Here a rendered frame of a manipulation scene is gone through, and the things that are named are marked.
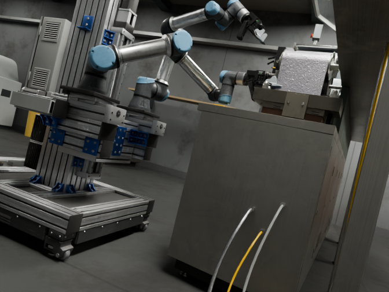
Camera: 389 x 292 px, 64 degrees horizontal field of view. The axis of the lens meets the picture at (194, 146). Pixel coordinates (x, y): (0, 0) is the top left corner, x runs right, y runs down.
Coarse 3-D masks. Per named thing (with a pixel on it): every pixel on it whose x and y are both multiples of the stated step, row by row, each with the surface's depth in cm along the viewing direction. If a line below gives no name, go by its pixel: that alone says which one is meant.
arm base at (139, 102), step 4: (136, 96) 206; (140, 96) 206; (144, 96) 206; (132, 100) 207; (136, 100) 205; (140, 100) 205; (144, 100) 206; (148, 100) 209; (132, 104) 205; (136, 104) 204; (140, 104) 205; (144, 104) 206; (148, 104) 209; (140, 108) 204; (144, 108) 206; (148, 108) 208
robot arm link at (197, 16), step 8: (208, 8) 182; (216, 8) 181; (184, 16) 195; (192, 16) 191; (200, 16) 189; (208, 16) 187; (216, 16) 186; (168, 24) 201; (176, 24) 199; (184, 24) 197; (192, 24) 197; (168, 32) 206
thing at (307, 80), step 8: (280, 72) 168; (288, 72) 166; (296, 72) 164; (304, 72) 162; (312, 72) 160; (320, 72) 158; (280, 80) 167; (288, 80) 165; (296, 80) 163; (304, 80) 162; (312, 80) 160; (320, 80) 158; (280, 88) 167; (288, 88) 165; (296, 88) 163; (304, 88) 161; (312, 88) 159; (320, 88) 158
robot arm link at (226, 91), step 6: (222, 84) 180; (228, 84) 178; (216, 90) 186; (222, 90) 179; (228, 90) 178; (216, 96) 185; (222, 96) 178; (228, 96) 178; (222, 102) 179; (228, 102) 179
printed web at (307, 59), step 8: (288, 56) 167; (296, 56) 165; (304, 56) 163; (312, 56) 162; (320, 56) 160; (328, 56) 158; (288, 64) 166; (296, 64) 164; (304, 64) 162; (312, 64) 161; (320, 64) 159
